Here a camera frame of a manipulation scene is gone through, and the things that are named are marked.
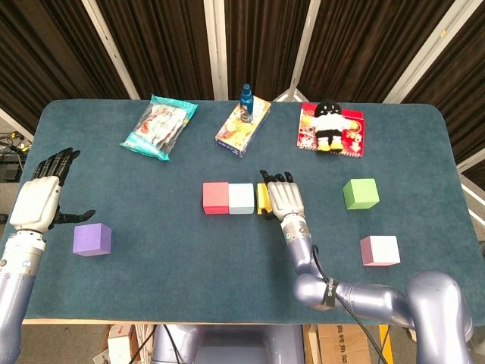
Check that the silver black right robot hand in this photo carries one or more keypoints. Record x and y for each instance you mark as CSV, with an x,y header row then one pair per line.
x,y
286,199

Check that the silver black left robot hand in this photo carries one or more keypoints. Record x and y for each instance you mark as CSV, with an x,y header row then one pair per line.
x,y
36,204

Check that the yellow foam cube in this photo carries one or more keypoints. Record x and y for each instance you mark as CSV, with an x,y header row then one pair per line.
x,y
262,197

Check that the light blue foam cube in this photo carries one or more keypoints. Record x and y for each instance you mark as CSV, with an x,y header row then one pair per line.
x,y
241,198

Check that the red foam cube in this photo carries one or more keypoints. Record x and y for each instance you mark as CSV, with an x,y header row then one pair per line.
x,y
216,197

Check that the pink foam cube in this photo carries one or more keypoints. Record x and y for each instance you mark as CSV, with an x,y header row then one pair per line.
x,y
380,250

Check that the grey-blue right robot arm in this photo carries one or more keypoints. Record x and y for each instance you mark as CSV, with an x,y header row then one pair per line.
x,y
379,299

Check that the purple foam cube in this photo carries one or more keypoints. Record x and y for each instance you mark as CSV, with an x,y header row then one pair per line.
x,y
92,240

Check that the green foam cube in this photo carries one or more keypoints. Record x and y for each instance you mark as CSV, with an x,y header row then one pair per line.
x,y
360,194

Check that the blue yellow tissue box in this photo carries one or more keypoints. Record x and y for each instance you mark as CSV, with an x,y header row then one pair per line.
x,y
238,132

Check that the black white plush toy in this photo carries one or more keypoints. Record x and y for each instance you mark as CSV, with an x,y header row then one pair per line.
x,y
329,121

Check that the red printed spiral notebook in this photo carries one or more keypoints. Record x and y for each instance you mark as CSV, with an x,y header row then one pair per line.
x,y
354,132

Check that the blue spray bottle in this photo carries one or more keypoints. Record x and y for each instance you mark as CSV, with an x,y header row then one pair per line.
x,y
246,104

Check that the teal felt table cloth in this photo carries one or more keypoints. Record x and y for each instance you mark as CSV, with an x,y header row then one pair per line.
x,y
189,273

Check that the teal snack bag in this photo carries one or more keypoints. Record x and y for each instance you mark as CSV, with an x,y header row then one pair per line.
x,y
159,125

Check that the grey-blue robot torso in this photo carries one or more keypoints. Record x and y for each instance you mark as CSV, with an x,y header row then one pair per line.
x,y
235,345

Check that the brown cardboard box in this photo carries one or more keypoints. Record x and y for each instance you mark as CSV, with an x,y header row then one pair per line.
x,y
341,345

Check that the white cardboard box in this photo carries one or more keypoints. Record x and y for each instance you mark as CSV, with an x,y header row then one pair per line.
x,y
121,345

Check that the brown pleated curtain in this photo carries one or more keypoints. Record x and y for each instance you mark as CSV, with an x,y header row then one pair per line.
x,y
163,45

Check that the white frame bar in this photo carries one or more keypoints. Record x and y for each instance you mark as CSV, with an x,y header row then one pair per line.
x,y
15,127
471,161
473,203

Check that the white frame post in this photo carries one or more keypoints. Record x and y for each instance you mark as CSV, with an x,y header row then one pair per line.
x,y
428,53
216,45
110,45
303,45

